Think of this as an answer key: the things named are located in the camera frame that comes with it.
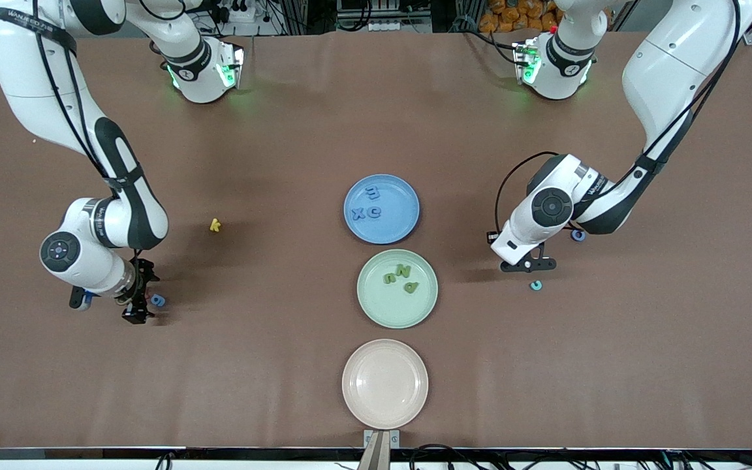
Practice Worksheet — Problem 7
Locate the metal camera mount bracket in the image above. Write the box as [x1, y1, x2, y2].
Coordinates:
[363, 430, 401, 470]

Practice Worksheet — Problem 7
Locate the white power strip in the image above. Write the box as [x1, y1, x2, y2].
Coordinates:
[366, 18, 414, 33]

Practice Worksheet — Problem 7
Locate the pink round plate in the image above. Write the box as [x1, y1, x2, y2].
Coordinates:
[341, 338, 430, 430]

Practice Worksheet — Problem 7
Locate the metal table edge rail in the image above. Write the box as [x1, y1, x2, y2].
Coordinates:
[0, 447, 752, 470]

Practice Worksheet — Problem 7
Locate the brown table cover sheet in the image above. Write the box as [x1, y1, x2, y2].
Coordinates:
[0, 29, 752, 451]

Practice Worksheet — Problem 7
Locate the orange packaged goods pile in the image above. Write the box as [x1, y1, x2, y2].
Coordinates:
[478, 0, 563, 35]

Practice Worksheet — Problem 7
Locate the green round plate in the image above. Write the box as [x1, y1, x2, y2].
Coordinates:
[356, 249, 439, 329]

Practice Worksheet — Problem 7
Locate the blue round plate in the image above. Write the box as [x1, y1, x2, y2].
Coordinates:
[343, 174, 421, 245]

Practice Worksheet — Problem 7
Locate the power strip with black plugs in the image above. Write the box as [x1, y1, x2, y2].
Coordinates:
[210, 0, 256, 24]

